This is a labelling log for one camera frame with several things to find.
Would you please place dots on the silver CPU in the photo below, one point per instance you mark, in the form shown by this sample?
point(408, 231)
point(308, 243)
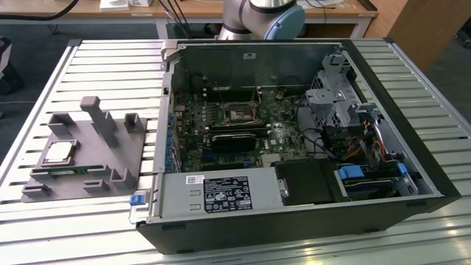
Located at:
point(59, 151)

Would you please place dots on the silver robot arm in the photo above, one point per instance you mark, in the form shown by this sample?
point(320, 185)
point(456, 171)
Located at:
point(239, 16)

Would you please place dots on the CPU socket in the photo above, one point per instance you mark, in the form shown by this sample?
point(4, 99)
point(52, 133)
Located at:
point(240, 113)

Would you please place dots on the green motherboard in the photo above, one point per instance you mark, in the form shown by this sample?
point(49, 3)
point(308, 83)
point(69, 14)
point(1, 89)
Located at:
point(283, 129)

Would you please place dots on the silver heat sink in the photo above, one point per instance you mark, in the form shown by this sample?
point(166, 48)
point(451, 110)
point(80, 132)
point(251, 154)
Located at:
point(271, 160)

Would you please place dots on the round coin battery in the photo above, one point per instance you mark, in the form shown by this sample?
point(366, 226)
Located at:
point(278, 95)

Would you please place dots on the black plastic shroud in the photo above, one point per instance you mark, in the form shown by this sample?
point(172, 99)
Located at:
point(308, 182)

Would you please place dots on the silver power supply unit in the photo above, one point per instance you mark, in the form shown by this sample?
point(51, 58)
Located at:
point(176, 193)

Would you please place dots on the white barcode sticker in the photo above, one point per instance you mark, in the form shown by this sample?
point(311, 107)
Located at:
point(248, 56)

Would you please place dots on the silver drive cage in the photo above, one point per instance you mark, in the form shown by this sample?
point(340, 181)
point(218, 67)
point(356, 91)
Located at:
point(327, 96)

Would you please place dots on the blue disk carrier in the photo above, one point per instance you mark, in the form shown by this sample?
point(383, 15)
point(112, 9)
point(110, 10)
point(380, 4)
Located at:
point(350, 172)

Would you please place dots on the blue case latch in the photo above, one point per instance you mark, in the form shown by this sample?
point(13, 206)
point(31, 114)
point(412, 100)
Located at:
point(136, 200)

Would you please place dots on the black PC case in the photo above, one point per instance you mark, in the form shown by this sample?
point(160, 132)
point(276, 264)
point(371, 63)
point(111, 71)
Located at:
point(258, 234)

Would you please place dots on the green RAM stick white label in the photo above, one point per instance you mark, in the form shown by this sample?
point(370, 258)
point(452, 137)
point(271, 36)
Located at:
point(85, 167)

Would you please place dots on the grey parts rack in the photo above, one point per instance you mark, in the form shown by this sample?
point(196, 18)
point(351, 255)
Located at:
point(84, 171)

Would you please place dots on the blue plastic clip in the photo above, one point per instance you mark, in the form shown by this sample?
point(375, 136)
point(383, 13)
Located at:
point(402, 169)

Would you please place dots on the silver disk bay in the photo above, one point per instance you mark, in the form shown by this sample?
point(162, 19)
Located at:
point(410, 185)

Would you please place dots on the wooden desk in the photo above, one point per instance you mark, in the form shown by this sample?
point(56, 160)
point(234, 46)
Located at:
point(122, 13)

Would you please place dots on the white printed box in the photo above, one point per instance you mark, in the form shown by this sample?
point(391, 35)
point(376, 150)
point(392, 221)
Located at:
point(142, 3)

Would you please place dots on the white papers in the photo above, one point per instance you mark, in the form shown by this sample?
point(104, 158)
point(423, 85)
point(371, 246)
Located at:
point(342, 4)

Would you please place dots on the plain white box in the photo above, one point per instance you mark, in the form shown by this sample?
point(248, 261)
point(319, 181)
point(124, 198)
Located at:
point(114, 5)

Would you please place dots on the wooden cabinet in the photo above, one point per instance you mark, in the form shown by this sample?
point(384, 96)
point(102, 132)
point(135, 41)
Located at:
point(423, 27)

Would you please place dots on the silver case corner bracket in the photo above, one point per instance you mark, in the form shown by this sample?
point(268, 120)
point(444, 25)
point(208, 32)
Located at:
point(170, 49)

